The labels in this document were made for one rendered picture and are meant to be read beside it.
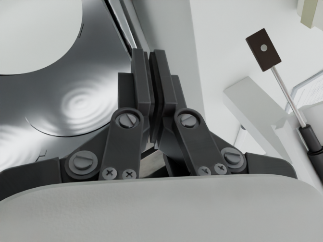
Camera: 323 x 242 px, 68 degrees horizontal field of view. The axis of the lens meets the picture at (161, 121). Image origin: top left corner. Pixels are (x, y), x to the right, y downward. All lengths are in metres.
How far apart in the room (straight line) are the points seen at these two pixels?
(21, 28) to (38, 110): 0.08
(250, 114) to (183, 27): 0.09
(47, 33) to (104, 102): 0.09
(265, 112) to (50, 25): 0.18
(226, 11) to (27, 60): 0.15
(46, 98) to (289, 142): 0.20
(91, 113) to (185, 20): 0.15
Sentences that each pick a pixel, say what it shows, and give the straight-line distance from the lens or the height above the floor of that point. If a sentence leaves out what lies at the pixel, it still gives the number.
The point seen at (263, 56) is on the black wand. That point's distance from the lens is 0.17.
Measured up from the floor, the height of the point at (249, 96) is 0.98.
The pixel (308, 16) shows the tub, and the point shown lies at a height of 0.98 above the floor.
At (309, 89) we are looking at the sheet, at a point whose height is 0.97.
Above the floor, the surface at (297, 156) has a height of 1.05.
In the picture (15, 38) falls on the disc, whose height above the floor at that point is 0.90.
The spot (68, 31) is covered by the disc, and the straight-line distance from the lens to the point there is 0.20.
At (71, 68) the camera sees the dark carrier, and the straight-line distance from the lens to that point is 0.22.
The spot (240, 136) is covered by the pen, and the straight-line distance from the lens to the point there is 0.33.
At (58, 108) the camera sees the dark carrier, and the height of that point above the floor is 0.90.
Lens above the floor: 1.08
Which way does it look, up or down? 32 degrees down
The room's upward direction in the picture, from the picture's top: 148 degrees clockwise
